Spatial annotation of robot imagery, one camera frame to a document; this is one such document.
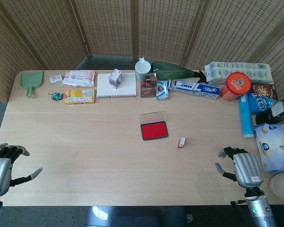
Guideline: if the white blue toothpaste box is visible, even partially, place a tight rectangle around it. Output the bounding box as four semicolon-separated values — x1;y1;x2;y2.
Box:
168;79;221;100

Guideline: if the black red clear box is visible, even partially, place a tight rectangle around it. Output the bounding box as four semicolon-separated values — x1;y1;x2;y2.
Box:
140;73;158;98

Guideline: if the pink white wet wipes pack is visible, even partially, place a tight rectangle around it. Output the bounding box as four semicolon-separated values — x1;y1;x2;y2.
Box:
62;70;97;87

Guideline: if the cream bowl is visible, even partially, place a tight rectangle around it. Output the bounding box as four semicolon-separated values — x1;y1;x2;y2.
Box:
269;172;284;203

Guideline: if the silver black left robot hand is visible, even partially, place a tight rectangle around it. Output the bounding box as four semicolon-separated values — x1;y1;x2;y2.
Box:
0;142;44;197

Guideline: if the white spiral notebook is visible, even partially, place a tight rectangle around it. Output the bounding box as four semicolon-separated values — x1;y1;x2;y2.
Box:
96;72;137;99

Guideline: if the blue white soap pack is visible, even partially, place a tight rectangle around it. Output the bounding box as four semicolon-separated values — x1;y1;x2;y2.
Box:
156;80;170;101

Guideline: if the green plastic bottle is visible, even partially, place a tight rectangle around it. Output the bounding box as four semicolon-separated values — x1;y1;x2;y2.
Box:
151;61;201;81

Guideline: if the yellow flat box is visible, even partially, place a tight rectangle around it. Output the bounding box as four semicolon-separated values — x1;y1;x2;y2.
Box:
63;89;96;105

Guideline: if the dark sauce bottle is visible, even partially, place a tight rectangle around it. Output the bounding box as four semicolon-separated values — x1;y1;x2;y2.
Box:
255;96;284;125

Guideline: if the blue cylindrical tube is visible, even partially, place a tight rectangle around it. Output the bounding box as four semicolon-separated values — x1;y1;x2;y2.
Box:
238;94;255;139

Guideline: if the orange cylindrical can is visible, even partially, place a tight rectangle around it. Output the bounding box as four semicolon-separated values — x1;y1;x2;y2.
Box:
220;71;253;102

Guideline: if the white plastic cup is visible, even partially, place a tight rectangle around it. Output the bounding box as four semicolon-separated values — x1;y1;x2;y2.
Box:
135;57;152;80

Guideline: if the white tissue paper pack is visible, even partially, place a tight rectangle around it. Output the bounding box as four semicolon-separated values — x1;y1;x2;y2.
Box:
204;61;274;86

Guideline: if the brown cookie box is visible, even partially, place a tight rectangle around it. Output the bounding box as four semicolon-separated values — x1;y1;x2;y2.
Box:
250;83;279;102

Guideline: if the blue snack bag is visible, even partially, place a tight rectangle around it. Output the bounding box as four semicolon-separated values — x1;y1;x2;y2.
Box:
247;91;280;116

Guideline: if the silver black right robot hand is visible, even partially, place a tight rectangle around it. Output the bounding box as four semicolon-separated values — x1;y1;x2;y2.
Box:
214;146;264;189

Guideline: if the small red white stamp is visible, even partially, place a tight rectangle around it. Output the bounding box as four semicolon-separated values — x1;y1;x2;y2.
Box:
177;136;187;149

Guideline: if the small green toy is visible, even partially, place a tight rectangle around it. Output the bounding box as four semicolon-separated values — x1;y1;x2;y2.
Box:
48;92;63;101

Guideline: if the small white purple carton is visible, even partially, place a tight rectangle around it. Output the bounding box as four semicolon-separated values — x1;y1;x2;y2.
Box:
108;69;123;89

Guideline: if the green plastic dustpan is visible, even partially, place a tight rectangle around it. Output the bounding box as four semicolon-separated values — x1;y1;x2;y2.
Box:
20;70;44;98

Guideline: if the wicker folding screen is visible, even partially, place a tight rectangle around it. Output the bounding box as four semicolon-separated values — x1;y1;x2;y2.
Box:
0;0;284;105

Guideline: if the red ink pad clear lid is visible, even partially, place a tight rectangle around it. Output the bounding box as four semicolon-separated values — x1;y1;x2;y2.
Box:
139;111;169;142

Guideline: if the small white box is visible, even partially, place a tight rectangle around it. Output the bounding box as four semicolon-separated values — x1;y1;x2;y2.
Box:
49;74;63;85

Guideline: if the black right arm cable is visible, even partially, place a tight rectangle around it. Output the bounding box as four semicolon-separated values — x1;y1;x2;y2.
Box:
230;199;249;207

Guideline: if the white blue bag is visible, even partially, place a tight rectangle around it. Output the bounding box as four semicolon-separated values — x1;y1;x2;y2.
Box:
253;122;284;175

